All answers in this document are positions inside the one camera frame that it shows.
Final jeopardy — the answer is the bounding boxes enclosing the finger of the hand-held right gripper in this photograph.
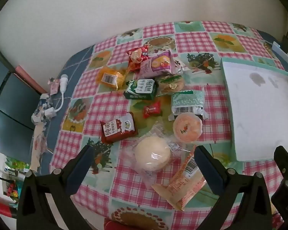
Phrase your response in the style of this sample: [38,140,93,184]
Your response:
[271,146,288,223]

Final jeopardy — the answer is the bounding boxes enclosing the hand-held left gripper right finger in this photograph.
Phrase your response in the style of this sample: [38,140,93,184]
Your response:
[194,145,271,230]

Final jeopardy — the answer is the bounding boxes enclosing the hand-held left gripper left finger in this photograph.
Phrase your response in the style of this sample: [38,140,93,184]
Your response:
[16,145,96,230]

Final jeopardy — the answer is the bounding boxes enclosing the orange snack packet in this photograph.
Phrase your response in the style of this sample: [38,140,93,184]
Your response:
[151,146,208,212]

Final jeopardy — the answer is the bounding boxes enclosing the orange jelly cup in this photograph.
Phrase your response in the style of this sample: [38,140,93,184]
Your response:
[173,113,203,144]

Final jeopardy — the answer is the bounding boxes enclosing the red and white milk carton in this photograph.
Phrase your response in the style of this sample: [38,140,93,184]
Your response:
[100,112,138,144]

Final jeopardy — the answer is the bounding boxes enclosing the white tray with green rim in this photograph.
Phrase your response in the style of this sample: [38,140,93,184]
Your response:
[220,58,288,162]

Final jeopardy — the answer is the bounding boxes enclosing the white bun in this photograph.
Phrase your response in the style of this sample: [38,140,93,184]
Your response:
[121,123,190,185]

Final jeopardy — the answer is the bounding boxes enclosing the green and white patterned packet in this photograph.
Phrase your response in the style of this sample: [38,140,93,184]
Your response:
[168,89,208,121]

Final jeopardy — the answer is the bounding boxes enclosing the small red candy packet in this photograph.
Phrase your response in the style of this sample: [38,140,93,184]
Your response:
[143,101,162,119]

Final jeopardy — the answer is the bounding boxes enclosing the white packet with brown writing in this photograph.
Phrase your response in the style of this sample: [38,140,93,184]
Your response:
[171,56,190,76]

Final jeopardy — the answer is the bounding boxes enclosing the red snack packet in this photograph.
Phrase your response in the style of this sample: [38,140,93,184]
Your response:
[127,45,150,72]

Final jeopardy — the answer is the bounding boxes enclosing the clear plastic wrapper strip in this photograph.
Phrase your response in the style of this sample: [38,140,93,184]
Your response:
[30,122,50,172]

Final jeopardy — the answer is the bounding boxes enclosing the colourful plastic items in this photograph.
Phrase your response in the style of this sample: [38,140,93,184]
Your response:
[2,157,30,204]

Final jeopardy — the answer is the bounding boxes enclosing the blue and white crumpled wrapper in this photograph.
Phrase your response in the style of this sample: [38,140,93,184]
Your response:
[31,93,53,125]

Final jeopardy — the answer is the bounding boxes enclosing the small pink packet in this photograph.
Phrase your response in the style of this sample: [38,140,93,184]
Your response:
[48,78,59,96]

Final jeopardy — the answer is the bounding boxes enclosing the dark glass cabinet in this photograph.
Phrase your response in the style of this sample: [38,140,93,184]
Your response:
[0,39,42,163]

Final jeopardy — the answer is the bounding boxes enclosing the round cookie in clear wrap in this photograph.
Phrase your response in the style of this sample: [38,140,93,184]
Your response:
[157,73,185,93]

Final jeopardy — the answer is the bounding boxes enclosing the yellow snack packet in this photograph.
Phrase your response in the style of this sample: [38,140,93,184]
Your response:
[97,66,126,90]

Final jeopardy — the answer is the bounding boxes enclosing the green and white milk carton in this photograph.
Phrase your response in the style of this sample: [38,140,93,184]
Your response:
[123,79,160,100]

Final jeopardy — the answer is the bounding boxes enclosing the white power strip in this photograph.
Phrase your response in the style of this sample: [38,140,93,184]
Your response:
[271,41,288,64]

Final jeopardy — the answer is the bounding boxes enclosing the pink snack packet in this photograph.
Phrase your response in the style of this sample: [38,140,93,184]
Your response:
[139,50,174,78]

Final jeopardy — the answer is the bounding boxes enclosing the pink checked cake-print tablecloth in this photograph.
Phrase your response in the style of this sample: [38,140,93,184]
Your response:
[49,21,288,230]

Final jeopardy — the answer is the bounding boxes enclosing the white charging cable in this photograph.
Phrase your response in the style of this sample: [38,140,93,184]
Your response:
[44,74,70,118]

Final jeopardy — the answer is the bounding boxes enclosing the pink wooden rail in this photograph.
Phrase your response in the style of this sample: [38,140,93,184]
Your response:
[16,66,48,94]

